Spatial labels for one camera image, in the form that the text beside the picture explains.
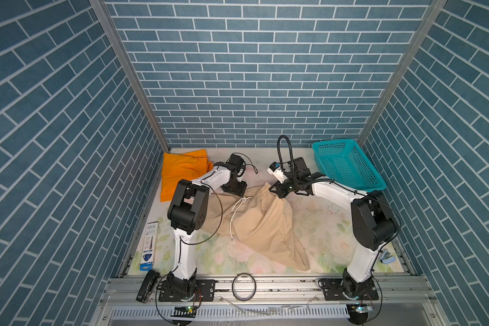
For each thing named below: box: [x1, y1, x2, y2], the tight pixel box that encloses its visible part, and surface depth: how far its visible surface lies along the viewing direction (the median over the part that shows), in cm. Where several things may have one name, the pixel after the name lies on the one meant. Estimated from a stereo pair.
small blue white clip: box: [380, 250, 396, 265], surface depth 82 cm
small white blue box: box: [139, 221, 159, 271], surface depth 84 cm
